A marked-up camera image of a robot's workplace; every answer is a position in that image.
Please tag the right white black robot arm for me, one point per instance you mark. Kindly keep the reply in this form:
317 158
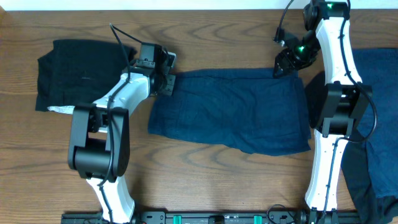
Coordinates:
336 101

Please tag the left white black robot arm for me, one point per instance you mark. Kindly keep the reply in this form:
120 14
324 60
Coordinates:
99 146

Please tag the navy blue clothes pile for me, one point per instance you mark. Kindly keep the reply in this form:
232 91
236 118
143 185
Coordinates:
370 168

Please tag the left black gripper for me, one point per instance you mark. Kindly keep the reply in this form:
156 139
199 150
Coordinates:
169 79

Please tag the navy blue shorts garment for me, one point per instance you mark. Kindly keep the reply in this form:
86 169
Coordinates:
244 108

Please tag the black shorts garment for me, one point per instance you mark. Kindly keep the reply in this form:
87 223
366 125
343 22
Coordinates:
77 71

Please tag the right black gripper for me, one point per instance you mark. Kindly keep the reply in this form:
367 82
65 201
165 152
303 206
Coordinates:
283 62

